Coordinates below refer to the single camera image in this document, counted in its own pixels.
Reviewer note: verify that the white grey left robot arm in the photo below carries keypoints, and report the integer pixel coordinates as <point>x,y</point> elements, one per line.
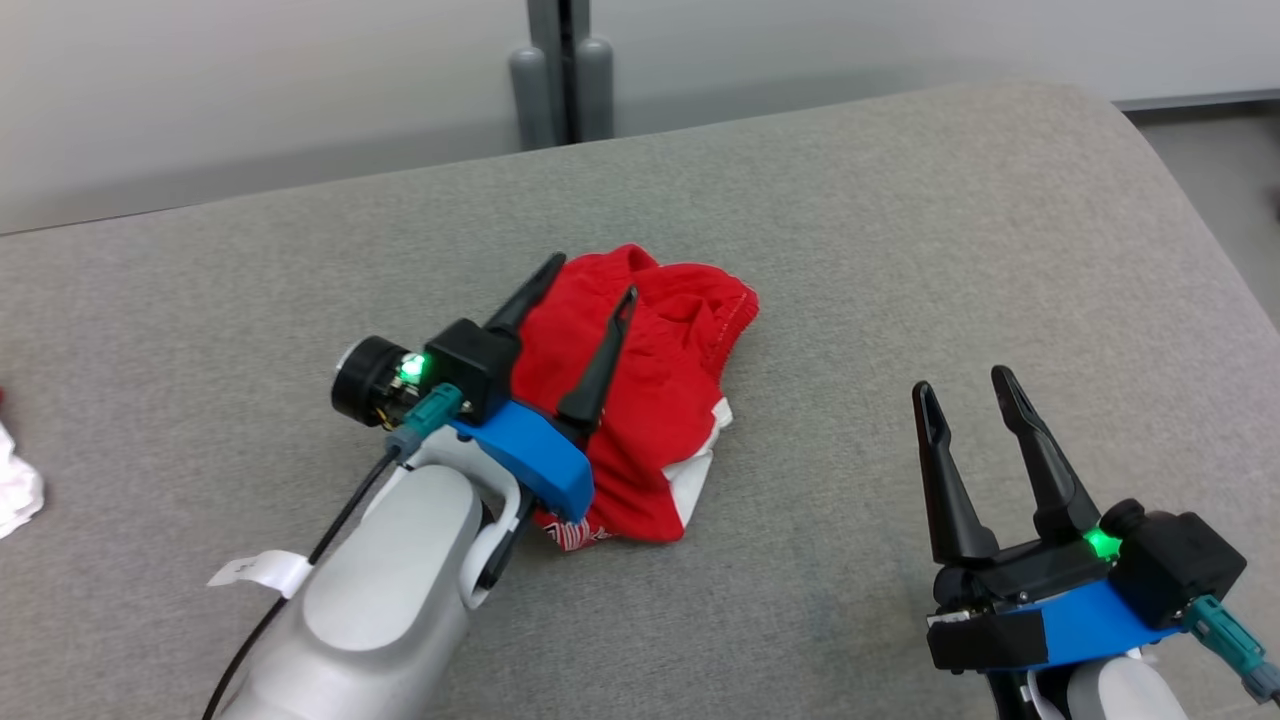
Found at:
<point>390,600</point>

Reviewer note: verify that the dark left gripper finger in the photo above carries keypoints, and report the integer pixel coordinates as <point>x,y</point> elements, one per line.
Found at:
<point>522,300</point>
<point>595,380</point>

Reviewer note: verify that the grey rounded cylinder foot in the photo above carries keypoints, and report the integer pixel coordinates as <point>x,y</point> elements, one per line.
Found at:
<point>597,90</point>
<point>530,100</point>

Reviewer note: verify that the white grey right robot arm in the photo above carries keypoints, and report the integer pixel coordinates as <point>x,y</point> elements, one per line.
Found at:
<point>1110,695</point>

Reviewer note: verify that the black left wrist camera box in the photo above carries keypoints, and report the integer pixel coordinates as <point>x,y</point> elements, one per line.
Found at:
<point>470,360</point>

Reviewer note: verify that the red white Bulls jersey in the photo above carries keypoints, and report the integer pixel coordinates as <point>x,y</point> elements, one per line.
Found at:
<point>15,490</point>

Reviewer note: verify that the grey partition post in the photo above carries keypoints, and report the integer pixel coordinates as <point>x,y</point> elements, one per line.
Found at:
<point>545,20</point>

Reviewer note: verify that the red shorts with white waistband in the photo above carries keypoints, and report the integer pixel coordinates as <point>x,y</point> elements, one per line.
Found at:
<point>670,400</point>

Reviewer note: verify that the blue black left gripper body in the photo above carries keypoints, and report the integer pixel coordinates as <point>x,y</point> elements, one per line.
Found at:
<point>540,460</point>

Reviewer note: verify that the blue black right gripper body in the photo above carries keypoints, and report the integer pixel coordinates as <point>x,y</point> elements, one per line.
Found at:
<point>1060,610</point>

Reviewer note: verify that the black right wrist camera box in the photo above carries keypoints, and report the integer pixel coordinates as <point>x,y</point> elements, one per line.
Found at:
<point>1180,570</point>

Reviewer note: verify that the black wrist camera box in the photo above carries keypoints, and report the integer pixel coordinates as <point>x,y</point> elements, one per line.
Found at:
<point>470,360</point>
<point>1180,570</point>

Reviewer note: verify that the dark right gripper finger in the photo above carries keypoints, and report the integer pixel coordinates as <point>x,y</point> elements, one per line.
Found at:
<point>1055,490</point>
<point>955,510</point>

